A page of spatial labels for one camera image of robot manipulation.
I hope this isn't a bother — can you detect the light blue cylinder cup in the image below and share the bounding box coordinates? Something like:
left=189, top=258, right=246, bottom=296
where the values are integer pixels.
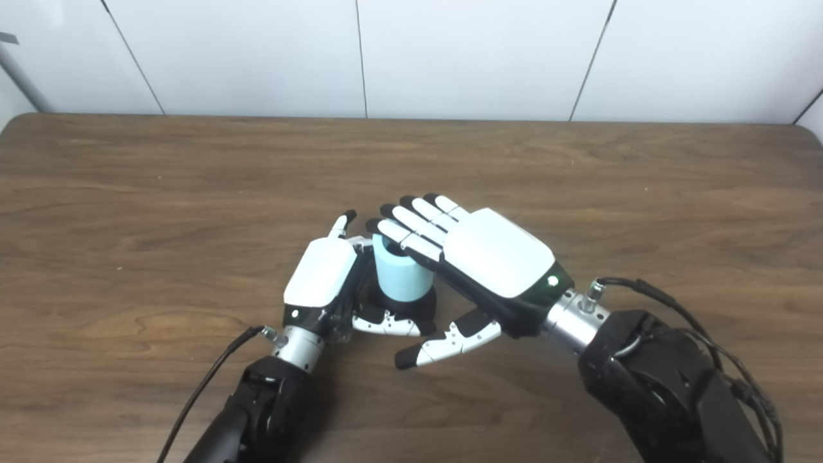
left=373, top=233, right=435, bottom=303

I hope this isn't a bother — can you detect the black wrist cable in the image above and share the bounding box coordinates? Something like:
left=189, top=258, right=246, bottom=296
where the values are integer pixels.
left=579, top=277, right=784, bottom=463
left=156, top=325, right=288, bottom=463

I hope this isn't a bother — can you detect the black funnel-shaped nozzle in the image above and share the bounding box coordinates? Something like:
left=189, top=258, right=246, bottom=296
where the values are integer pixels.
left=357, top=283, right=438, bottom=335

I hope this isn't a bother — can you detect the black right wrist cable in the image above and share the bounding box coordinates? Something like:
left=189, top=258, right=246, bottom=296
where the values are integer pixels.
left=579, top=277, right=784, bottom=463

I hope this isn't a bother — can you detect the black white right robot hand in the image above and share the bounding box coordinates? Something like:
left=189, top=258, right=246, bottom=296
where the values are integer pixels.
left=365, top=193, right=575, bottom=370

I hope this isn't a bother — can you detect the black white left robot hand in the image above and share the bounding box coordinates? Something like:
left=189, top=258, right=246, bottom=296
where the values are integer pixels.
left=283, top=210, right=422, bottom=341

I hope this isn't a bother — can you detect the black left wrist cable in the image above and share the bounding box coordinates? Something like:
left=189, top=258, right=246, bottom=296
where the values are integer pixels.
left=156, top=325, right=288, bottom=463

